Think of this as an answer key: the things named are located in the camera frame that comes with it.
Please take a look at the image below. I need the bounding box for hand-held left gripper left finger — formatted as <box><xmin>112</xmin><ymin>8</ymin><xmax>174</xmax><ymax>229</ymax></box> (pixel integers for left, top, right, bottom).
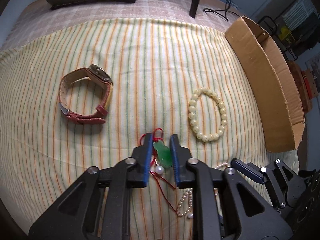
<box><xmin>28</xmin><ymin>132</ymin><xmax>153</xmax><ymax>240</ymax></box>

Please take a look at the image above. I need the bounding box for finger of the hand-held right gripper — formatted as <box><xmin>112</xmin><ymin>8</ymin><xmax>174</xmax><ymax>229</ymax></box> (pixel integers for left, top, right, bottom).
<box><xmin>230</xmin><ymin>158</ymin><xmax>308</xmax><ymax>209</ymax></box>

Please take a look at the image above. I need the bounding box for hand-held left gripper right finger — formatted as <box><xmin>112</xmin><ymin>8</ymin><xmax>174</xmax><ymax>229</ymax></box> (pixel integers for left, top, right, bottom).
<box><xmin>169</xmin><ymin>134</ymin><xmax>293</xmax><ymax>240</ymax></box>

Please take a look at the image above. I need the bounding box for green jade pendant red cord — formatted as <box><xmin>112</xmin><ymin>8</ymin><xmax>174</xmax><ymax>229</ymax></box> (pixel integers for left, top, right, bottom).
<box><xmin>139</xmin><ymin>128</ymin><xmax>178</xmax><ymax>212</ymax></box>

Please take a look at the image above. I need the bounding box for single pearl pendant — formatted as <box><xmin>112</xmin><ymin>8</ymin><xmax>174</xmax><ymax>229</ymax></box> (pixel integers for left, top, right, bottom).
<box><xmin>153</xmin><ymin>159</ymin><xmax>165</xmax><ymax>175</ymax></box>

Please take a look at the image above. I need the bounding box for pearl strand necklace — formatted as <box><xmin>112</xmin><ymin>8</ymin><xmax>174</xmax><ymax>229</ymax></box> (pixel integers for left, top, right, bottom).
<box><xmin>176</xmin><ymin>162</ymin><xmax>229</xmax><ymax>219</ymax></box>

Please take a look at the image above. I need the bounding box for cream bead bracelet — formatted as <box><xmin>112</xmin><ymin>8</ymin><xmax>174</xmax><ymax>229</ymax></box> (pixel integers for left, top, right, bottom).
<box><xmin>188</xmin><ymin>87</ymin><xmax>228</xmax><ymax>142</ymax></box>

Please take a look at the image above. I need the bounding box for red strap wristwatch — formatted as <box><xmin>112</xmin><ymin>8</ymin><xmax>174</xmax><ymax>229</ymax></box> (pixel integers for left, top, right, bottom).
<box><xmin>58</xmin><ymin>64</ymin><xmax>114</xmax><ymax>125</ymax></box>

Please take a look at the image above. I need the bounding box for cardboard box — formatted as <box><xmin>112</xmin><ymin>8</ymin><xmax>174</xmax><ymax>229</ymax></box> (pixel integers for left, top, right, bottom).
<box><xmin>224</xmin><ymin>16</ymin><xmax>306</xmax><ymax>153</ymax></box>

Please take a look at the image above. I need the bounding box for orange cloth covered table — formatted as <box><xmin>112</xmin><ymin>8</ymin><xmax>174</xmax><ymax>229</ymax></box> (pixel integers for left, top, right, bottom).
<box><xmin>286</xmin><ymin>60</ymin><xmax>314</xmax><ymax>113</ymax></box>

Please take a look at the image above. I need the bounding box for red wooden box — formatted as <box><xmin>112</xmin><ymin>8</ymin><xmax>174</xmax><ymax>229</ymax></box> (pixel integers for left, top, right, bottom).
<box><xmin>301</xmin><ymin>69</ymin><xmax>320</xmax><ymax>99</ymax></box>

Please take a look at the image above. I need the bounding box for yellow box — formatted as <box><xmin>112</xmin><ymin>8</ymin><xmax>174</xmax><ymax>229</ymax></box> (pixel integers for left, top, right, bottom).
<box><xmin>279</xmin><ymin>26</ymin><xmax>292</xmax><ymax>40</ymax></box>

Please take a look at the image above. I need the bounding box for checked pink blanket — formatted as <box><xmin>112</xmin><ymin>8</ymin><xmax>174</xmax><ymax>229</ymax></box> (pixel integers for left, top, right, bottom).
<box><xmin>5</xmin><ymin>0</ymin><xmax>240</xmax><ymax>48</ymax></box>

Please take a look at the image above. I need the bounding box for white striped towel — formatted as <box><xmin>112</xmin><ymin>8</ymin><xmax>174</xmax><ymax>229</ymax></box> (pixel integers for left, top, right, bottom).
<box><xmin>281</xmin><ymin>0</ymin><xmax>315</xmax><ymax>30</ymax></box>

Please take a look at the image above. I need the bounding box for black power cable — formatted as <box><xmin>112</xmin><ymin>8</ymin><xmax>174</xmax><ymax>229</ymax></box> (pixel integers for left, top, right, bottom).
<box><xmin>203</xmin><ymin>0</ymin><xmax>240</xmax><ymax>22</ymax></box>

